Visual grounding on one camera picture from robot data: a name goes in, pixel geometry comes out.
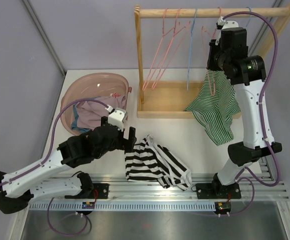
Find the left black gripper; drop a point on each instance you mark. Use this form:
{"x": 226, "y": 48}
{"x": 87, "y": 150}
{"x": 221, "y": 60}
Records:
{"x": 128, "y": 144}

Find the white slotted cable duct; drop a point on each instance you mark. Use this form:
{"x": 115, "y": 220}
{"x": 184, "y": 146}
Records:
{"x": 120, "y": 206}

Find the aluminium mounting rail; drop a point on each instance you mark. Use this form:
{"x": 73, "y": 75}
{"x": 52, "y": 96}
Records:
{"x": 122, "y": 190}

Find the teal tank top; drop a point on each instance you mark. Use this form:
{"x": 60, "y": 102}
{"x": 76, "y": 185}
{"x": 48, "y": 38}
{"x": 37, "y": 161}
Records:
{"x": 74, "y": 123}

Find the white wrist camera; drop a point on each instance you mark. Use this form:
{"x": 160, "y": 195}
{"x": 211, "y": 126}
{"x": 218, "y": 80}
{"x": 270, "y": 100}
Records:
{"x": 117, "y": 117}
{"x": 223, "y": 24}

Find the pink plastic basin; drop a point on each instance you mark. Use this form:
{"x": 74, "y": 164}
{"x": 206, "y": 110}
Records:
{"x": 92, "y": 85}

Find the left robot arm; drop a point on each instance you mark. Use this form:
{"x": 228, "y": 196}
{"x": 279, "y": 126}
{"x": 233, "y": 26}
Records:
{"x": 25, "y": 186}

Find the red white striped tank top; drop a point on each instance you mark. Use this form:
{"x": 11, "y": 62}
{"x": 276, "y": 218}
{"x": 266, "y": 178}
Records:
{"x": 114, "y": 95}

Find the pink wire hanger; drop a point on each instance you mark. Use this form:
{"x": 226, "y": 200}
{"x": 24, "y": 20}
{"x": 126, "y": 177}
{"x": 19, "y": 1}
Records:
{"x": 211, "y": 81}
{"x": 156, "y": 66}
{"x": 180, "y": 28}

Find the green white striped tank top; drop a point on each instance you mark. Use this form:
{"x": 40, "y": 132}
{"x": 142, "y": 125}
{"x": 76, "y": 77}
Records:
{"x": 214, "y": 107}

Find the wooden clothes rack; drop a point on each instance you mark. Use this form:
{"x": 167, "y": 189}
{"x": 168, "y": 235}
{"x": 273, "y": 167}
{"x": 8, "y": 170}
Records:
{"x": 169, "y": 101}

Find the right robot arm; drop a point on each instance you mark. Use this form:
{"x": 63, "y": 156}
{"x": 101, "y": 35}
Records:
{"x": 247, "y": 75}

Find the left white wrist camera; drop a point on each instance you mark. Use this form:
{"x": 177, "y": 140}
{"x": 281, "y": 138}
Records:
{"x": 117, "y": 117}

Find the mauve tank top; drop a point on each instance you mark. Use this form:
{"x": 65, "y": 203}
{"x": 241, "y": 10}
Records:
{"x": 90, "y": 112}

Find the black white striped tank top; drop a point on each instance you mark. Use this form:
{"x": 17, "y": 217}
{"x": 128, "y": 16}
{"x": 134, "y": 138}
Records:
{"x": 149, "y": 161}

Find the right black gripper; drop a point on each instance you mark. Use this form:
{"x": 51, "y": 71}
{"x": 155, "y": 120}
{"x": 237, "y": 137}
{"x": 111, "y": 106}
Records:
{"x": 213, "y": 49}

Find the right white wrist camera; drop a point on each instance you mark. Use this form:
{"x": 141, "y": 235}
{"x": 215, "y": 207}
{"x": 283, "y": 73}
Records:
{"x": 223, "y": 24}

